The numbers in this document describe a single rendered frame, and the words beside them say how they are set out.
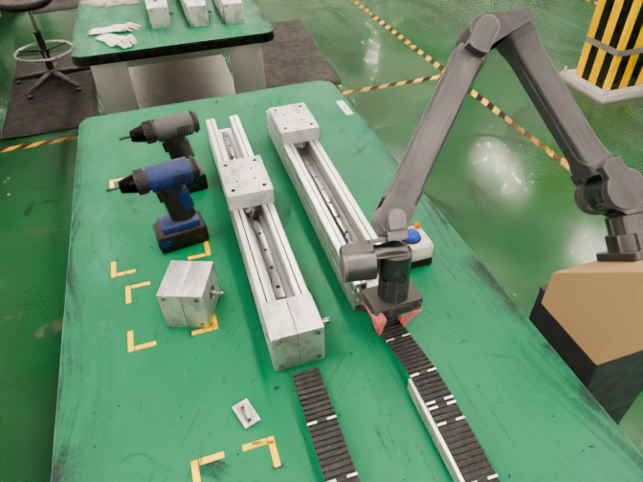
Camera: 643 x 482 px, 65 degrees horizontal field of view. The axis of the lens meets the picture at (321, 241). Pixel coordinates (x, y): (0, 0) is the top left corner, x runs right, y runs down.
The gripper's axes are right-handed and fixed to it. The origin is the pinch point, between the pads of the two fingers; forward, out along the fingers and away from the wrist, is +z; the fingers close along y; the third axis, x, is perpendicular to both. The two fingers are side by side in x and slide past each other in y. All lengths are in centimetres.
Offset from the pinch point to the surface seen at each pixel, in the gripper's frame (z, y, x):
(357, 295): -4.7, 4.3, -6.5
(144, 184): -20, 39, -40
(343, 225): -6.5, -1.7, -27.5
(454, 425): -1.0, 0.9, 24.2
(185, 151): -15, 28, -65
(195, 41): -10, 6, -182
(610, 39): 25, -264, -193
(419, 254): -4.3, -13.9, -13.3
